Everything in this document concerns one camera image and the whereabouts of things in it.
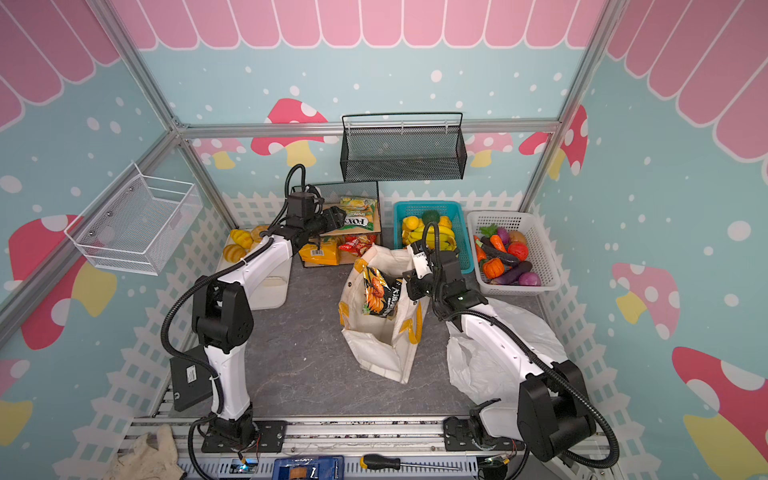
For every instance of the black wire snack shelf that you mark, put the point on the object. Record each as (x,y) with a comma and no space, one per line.
(332,192)

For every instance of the red snack bag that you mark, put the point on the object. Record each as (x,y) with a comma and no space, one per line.
(357,245)

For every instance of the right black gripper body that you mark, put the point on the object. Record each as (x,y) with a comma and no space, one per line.
(417,285)

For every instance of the red tomato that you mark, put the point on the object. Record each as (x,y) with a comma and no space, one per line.
(519,250)

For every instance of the striped bread roll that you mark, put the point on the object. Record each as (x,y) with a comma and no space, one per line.
(242,239)

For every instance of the blue electronics box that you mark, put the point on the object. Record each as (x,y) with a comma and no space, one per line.
(309,468)

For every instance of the white wire wall basket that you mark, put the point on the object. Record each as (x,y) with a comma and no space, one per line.
(136,224)

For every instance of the green yellow snack bag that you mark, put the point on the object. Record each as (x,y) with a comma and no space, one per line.
(360,212)

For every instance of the white canvas tote bag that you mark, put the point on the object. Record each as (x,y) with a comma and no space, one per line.
(383,346)

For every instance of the yellow lemon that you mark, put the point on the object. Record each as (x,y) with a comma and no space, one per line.
(411,223)

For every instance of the yellow banana bunch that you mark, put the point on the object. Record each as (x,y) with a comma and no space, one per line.
(445,237)

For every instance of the orange bell pepper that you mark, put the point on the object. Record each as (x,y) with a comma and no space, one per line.
(493,268)

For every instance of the gold black snack bag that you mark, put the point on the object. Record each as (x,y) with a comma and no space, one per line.
(381,293)

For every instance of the orange carrot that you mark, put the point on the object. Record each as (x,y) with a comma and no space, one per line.
(497,243)

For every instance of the green avocado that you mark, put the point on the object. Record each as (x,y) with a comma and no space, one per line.
(430,216)

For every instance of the white plastic grocery bag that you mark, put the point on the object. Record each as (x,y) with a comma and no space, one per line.
(485,364)

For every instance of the white plastic vegetable basket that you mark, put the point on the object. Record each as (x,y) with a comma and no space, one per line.
(515,226)

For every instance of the black handled screwdriver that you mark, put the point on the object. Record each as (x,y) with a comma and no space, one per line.
(377,462)

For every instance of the purple onion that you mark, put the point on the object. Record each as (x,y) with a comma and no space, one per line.
(529,279)

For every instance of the beige cloth rag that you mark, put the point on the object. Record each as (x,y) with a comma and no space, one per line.
(151,456)

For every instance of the black mesh wall basket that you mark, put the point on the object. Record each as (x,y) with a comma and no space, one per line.
(411,146)

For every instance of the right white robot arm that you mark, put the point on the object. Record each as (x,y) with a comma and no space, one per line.
(554,415)

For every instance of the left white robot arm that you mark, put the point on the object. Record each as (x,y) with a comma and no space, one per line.
(223,320)

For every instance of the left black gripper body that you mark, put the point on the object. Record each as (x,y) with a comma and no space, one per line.
(324,222)

